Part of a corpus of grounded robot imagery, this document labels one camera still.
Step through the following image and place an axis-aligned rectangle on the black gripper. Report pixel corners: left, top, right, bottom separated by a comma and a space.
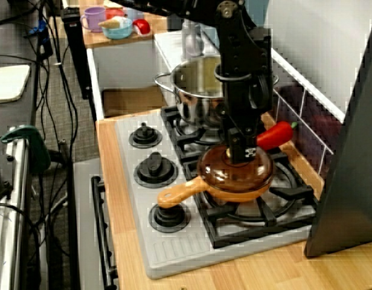
217, 75, 273, 166

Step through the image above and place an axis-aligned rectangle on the brown glass lid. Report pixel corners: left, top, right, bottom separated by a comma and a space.
197, 144, 274, 192

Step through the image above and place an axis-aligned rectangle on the stainless steel pot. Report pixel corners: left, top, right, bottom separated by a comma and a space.
154, 56, 280, 127

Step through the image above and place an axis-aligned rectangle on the orange toy frying pan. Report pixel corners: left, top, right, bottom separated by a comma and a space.
157, 163, 275, 210

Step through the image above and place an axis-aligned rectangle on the red toy chili pepper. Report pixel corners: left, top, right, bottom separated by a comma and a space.
255, 121, 298, 151

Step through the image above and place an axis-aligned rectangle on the black burner grate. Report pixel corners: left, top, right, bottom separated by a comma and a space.
161, 105, 267, 166
181, 153, 319, 250

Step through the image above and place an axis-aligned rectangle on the dark tile backsplash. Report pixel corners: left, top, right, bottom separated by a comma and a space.
272, 81, 344, 179

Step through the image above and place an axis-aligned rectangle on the black stove knob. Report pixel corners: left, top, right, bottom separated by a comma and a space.
134, 152, 179, 190
128, 122, 163, 149
149, 202, 192, 233

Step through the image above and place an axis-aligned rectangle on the white backsplash ledge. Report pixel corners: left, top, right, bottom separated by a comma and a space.
270, 48, 346, 123

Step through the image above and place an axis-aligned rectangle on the grey toy faucet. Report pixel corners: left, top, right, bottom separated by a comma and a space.
181, 20, 205, 61

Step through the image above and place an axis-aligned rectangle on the grey stove top plate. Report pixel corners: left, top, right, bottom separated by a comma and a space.
114, 110, 318, 280

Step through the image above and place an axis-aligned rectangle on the dark grey side panel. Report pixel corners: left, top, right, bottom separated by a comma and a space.
304, 5, 372, 257

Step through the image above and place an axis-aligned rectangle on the teal toy cabinet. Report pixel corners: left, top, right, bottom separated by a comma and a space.
245, 0, 270, 28

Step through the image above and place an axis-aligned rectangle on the white toy sink basin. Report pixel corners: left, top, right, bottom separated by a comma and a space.
86, 30, 182, 121

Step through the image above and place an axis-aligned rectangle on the red and white toy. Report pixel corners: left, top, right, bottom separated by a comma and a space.
132, 18, 152, 37

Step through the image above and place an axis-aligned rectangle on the white oven door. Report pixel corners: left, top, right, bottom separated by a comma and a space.
73, 158, 114, 290

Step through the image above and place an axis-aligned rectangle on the blue toy bowl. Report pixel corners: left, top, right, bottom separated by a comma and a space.
101, 17, 134, 40

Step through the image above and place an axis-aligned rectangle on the toy ice cream cone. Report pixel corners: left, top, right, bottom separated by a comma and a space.
97, 16, 128, 30

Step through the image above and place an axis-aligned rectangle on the wooden shelf board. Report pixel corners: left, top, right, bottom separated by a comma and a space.
79, 0, 168, 49

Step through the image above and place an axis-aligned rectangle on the black metal leg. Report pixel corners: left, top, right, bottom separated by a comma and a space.
66, 141, 82, 290

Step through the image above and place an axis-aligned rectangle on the red toy bowl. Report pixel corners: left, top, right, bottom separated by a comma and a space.
104, 8, 126, 21

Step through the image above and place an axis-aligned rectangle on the purple toy cup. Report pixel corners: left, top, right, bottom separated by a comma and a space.
80, 6, 107, 33

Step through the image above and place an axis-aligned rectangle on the green clamp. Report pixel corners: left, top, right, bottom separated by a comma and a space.
0, 125, 51, 175

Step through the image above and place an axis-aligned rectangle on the white flat board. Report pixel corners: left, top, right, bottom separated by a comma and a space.
0, 64, 32, 105

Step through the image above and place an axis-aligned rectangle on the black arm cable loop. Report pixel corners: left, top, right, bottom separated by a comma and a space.
214, 64, 273, 110

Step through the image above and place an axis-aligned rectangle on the black oven door handle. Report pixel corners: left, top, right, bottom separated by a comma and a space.
91, 176, 119, 289

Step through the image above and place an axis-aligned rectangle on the black upright post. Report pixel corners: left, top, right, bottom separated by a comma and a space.
60, 7, 93, 100

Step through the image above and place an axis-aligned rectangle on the blue cable connector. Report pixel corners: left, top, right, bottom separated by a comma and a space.
24, 19, 51, 42

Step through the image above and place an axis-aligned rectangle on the aluminium frame rail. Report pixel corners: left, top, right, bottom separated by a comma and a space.
0, 126, 31, 290

